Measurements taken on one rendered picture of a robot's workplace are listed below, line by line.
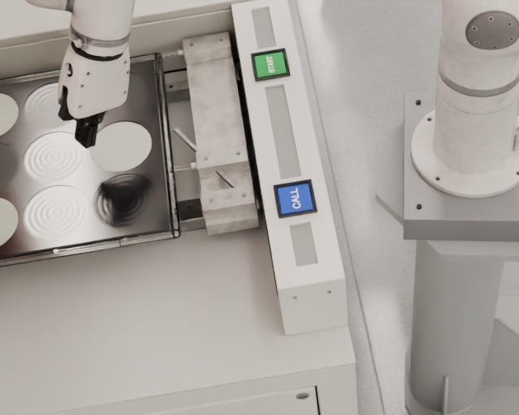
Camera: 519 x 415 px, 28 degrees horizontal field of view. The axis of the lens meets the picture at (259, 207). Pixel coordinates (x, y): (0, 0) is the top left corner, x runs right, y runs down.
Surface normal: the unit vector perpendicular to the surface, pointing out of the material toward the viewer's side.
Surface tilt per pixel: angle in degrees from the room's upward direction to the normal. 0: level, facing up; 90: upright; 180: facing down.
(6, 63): 90
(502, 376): 90
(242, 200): 0
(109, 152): 0
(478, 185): 3
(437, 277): 90
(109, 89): 90
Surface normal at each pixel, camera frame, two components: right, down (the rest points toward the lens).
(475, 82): -0.23, 0.82
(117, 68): 0.74, 0.51
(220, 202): -0.10, -0.55
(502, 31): 0.00, 0.78
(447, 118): -0.80, 0.52
